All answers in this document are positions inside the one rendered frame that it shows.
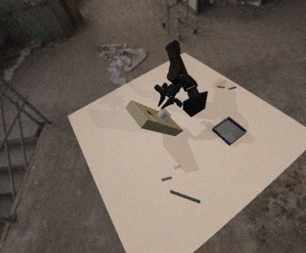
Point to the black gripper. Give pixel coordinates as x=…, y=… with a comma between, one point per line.
x=171, y=92

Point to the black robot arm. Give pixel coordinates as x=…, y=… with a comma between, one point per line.
x=178, y=74

